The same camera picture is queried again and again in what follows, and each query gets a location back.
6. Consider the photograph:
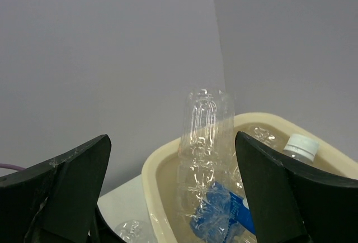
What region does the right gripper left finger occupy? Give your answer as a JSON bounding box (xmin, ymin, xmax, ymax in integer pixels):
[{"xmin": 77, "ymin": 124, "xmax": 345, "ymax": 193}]
[{"xmin": 1, "ymin": 135, "xmax": 123, "ymax": 242}]

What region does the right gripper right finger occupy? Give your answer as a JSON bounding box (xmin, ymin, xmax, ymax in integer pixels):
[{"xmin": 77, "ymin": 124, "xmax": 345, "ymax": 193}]
[{"xmin": 235, "ymin": 131, "xmax": 357, "ymax": 242}]

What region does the clear bottle without label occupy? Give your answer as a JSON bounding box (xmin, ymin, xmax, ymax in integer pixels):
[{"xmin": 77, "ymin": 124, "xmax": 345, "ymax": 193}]
[{"xmin": 247, "ymin": 125, "xmax": 289, "ymax": 152}]

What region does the cream plastic bin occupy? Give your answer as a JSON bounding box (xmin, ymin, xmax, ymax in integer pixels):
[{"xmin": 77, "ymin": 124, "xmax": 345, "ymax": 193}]
[{"xmin": 142, "ymin": 112, "xmax": 357, "ymax": 242}]

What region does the blue label bottle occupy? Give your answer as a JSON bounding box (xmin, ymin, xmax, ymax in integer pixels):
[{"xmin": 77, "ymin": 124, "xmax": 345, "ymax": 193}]
[
  {"xmin": 114, "ymin": 220, "xmax": 157, "ymax": 243},
  {"xmin": 190, "ymin": 182, "xmax": 256, "ymax": 242},
  {"xmin": 282, "ymin": 134, "xmax": 319, "ymax": 165}
]

